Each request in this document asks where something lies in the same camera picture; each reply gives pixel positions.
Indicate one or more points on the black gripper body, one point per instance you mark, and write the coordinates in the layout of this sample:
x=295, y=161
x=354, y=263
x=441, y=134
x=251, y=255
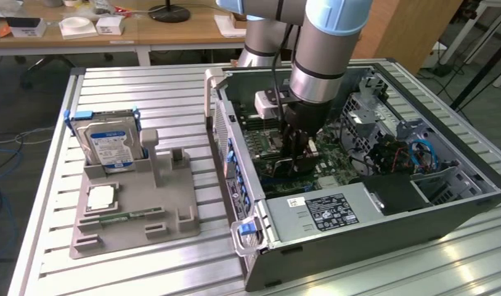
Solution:
x=306, y=118

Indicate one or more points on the black graphics card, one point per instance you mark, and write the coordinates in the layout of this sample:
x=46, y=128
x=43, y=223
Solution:
x=280, y=169

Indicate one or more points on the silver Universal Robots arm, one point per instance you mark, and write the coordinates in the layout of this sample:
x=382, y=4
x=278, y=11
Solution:
x=320, y=52

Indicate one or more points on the CPU socket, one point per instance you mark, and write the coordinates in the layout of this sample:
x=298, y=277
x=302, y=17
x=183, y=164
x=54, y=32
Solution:
x=275, y=140

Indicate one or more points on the black installed RAM stick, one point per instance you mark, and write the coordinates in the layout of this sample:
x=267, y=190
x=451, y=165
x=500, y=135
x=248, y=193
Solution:
x=271, y=160

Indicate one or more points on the green motherboard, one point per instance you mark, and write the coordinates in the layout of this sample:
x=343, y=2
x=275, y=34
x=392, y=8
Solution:
x=336, y=154

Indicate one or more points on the silver chipset heatsink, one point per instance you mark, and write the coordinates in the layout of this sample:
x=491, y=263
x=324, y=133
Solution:
x=330, y=182

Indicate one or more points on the metal drive cage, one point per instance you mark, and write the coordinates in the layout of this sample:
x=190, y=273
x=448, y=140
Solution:
x=363, y=117

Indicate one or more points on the grey power supply unit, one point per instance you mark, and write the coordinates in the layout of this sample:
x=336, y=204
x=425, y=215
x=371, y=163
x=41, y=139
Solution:
x=287, y=225

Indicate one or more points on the open black PC case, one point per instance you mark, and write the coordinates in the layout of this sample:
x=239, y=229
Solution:
x=358, y=246

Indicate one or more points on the white paper stack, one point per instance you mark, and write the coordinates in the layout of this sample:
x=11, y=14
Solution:
x=230, y=29

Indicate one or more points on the grey disk bay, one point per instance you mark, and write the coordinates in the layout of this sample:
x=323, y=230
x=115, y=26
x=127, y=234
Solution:
x=448, y=182

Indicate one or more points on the brown cardboard box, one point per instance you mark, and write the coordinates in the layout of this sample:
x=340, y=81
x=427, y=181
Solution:
x=239, y=17

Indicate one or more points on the grey parts rack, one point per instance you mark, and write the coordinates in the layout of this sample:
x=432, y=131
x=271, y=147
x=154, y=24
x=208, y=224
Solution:
x=143, y=197

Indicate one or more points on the wooden cabinet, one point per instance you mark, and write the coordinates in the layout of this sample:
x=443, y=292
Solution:
x=419, y=31

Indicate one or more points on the wooden desk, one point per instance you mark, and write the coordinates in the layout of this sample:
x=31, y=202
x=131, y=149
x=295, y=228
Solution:
x=172, y=34

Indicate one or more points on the hard disk in blue carrier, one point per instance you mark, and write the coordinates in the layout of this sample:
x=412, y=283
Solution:
x=106, y=145

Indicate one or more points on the black stand pole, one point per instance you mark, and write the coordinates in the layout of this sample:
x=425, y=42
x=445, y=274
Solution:
x=479, y=68

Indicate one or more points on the green RAM stick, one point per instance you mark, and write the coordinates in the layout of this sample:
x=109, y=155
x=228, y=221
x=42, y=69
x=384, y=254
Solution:
x=123, y=216

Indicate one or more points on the black round lamp base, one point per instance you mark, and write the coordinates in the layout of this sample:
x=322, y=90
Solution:
x=170, y=13

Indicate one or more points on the silver CPU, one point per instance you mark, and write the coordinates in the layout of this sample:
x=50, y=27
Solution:
x=101, y=198

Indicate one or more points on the small white box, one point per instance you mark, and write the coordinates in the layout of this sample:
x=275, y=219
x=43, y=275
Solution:
x=110, y=26

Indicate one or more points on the white square tray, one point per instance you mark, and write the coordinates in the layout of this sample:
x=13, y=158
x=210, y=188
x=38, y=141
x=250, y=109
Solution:
x=78, y=27

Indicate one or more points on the black office chair base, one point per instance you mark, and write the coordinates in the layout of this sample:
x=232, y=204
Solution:
x=45, y=66

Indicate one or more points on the white box with black lid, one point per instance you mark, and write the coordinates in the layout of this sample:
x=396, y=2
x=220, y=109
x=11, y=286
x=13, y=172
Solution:
x=26, y=26

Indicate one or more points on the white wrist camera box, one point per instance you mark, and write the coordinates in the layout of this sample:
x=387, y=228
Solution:
x=267, y=106

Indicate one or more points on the white pedestal cabinet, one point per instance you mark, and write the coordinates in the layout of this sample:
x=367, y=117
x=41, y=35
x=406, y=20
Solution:
x=433, y=54

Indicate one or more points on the white table frame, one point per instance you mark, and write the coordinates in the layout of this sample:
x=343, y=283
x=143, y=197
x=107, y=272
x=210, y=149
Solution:
x=480, y=27

